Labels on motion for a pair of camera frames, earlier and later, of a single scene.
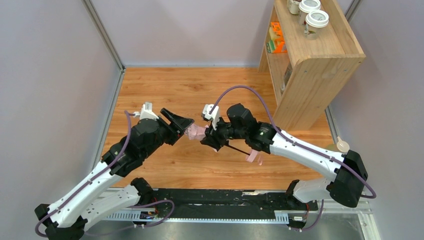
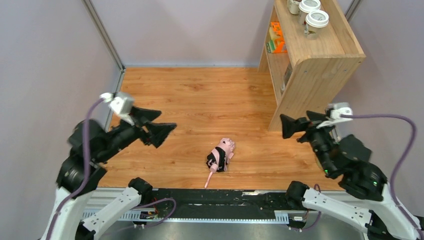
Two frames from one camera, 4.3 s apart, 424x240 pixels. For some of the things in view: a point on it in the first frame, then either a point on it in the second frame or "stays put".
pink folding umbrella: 194,132 → 217,160
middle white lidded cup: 305,7 stays put
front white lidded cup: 314,19 stays put
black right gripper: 212,137 → 310,126
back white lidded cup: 293,6 stays put
